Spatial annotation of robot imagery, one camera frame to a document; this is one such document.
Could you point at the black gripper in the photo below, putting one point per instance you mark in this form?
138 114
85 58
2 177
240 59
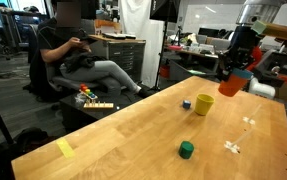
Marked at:
244 43

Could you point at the orange plastic cup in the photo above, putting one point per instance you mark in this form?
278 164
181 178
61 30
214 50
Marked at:
231 86

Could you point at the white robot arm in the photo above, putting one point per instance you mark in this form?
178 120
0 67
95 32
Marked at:
259 11

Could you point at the white rounded plastic object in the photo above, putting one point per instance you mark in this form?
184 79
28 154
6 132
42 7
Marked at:
263 89

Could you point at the cluttered wooden desk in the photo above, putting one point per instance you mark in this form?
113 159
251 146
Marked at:
199 56

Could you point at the yellow plastic cup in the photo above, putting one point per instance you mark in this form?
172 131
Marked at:
203 105

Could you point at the white whiteboard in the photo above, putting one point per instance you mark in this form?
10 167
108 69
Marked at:
209 20

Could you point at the small white tape patch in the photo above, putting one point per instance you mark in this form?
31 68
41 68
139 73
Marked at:
249 120

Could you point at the green brown bar on wrist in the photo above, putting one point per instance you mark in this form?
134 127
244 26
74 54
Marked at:
276 30

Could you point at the small blue cube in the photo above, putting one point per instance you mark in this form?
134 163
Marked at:
186 104

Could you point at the red bin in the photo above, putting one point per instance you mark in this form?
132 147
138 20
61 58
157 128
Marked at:
164 71

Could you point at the black light stand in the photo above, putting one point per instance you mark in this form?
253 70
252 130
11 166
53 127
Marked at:
163 46

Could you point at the small white object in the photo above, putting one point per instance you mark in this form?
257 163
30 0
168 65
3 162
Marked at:
231 146

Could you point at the white curtain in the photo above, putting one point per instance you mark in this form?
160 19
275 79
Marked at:
149 40

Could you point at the black softbox light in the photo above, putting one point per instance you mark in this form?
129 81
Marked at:
164 10

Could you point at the green cylinder block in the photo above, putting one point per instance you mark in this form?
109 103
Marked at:
185 150

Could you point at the grey drawer cabinet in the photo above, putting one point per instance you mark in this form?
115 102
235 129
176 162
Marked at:
126 56

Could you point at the flat devices on cabinet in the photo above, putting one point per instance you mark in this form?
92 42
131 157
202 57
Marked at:
119 35

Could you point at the wooden peg toy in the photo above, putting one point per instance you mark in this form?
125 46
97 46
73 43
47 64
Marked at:
98 105

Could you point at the black smartphone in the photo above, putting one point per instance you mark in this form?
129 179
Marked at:
89 38

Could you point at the colourful toy xylophone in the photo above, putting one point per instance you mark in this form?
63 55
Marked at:
88 92

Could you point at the black jacket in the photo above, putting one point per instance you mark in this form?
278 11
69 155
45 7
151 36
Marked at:
83 61

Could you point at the clear plastic bag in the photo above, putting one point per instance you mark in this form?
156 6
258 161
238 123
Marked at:
79 100

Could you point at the black low table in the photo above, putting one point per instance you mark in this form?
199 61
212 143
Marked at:
76 115

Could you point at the seated person in black shirt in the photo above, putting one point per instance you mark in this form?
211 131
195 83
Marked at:
54 40

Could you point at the black backpack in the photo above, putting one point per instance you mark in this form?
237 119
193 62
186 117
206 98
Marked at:
29 140

